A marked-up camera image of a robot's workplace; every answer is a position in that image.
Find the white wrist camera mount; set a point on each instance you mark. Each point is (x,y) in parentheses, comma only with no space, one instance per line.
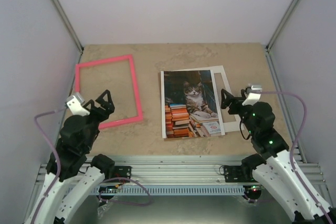
(75,104)
(251,94)

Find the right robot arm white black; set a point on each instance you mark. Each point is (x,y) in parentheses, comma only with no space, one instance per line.
(273,165)

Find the pink picture frame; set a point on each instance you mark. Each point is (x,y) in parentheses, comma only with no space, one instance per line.
(128,58)

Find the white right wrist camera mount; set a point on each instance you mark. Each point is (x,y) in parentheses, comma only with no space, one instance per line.
(251,94)

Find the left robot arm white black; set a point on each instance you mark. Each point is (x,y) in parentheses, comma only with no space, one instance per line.
(53,205)

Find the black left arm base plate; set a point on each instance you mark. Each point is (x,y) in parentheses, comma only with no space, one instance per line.
(122,172)

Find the aluminium corner post left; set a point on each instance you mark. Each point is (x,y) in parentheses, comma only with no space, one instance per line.
(64,18)

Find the aluminium side rail right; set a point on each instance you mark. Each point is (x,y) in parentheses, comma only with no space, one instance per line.
(299,150)

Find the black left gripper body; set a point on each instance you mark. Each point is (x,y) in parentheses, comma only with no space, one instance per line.
(103,116)

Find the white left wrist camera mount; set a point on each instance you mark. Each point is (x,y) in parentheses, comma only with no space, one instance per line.
(75,104)

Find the metal sheet front panel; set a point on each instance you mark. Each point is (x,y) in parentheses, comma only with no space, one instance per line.
(183,209)

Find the grey slotted cable duct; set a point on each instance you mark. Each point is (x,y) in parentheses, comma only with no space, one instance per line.
(173,190)

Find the aluminium corner post right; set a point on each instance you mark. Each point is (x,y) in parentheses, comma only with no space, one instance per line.
(288,13)

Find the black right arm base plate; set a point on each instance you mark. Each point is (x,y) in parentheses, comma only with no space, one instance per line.
(235,174)

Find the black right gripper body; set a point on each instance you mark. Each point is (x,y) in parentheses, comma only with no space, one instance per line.
(250,127)

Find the white mat board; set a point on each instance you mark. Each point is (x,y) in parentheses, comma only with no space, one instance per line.
(230,122)

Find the aluminium corner post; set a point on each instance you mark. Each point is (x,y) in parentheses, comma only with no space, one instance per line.
(64,18)
(288,13)

